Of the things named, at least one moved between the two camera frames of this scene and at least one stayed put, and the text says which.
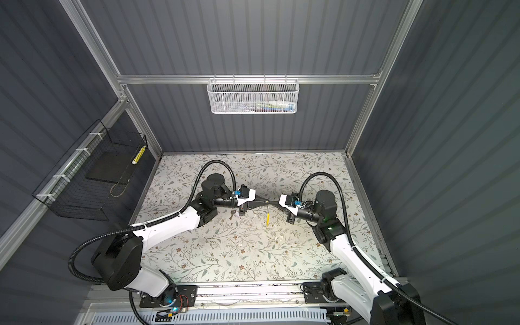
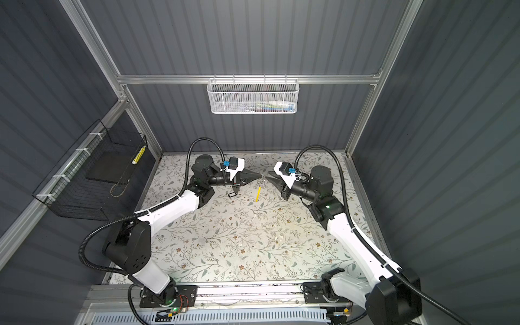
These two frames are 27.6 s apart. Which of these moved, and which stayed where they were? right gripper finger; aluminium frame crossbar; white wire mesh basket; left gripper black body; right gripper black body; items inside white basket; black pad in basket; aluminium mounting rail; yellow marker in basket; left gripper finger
Moved: right gripper black body; right gripper finger; left gripper black body; left gripper finger
Stayed: aluminium frame crossbar; aluminium mounting rail; black pad in basket; white wire mesh basket; items inside white basket; yellow marker in basket
